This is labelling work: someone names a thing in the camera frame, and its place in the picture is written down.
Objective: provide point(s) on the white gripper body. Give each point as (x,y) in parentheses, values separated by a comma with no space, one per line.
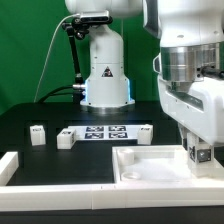
(200,110)

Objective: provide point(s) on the white square tabletop part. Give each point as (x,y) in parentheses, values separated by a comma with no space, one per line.
(167,163)

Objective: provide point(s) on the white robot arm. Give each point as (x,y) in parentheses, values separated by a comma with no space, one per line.
(189,35)

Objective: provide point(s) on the white U-shaped obstacle fence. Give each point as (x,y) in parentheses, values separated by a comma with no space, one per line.
(199,192)

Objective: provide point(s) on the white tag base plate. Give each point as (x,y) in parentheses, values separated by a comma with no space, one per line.
(108,132)

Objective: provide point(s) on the grey depth camera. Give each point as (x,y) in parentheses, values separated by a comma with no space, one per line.
(95,16)

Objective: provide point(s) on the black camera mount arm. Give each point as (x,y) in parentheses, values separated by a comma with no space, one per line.
(76,50)

